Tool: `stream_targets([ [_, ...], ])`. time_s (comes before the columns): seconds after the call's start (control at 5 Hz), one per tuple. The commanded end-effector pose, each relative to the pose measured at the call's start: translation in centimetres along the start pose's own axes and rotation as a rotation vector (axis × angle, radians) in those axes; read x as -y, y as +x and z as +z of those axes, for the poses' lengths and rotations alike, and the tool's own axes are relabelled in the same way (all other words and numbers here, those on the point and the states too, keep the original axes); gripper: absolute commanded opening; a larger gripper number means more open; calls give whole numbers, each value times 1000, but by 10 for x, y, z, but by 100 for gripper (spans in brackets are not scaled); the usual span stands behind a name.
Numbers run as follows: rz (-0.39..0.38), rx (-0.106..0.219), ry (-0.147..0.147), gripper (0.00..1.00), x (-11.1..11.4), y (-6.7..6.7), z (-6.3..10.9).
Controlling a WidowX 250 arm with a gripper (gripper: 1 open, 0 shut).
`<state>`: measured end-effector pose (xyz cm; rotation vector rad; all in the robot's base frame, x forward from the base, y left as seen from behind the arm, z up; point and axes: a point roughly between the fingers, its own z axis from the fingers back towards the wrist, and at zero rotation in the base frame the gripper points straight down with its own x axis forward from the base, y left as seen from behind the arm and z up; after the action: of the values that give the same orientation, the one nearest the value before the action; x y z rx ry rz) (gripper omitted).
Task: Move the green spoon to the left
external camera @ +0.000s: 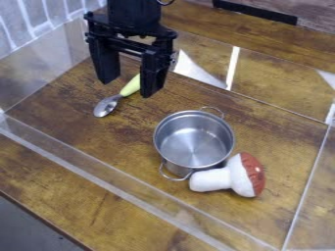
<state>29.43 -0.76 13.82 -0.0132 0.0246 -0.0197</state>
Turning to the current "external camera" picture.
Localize black bar in background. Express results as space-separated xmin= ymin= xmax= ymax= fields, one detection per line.
xmin=212 ymin=0 xmax=298 ymax=25

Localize green handled metal spoon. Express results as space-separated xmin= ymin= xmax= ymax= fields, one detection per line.
xmin=93 ymin=75 xmax=140 ymax=118

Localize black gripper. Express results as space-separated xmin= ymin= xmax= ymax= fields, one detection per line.
xmin=84 ymin=0 xmax=176 ymax=98

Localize clear acrylic enclosure wall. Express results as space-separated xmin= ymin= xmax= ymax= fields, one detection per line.
xmin=0 ymin=0 xmax=335 ymax=251

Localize small steel pot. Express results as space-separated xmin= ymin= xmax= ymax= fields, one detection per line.
xmin=153 ymin=106 xmax=234 ymax=181

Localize plush red white mushroom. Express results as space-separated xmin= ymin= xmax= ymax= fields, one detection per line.
xmin=188 ymin=152 xmax=265 ymax=197

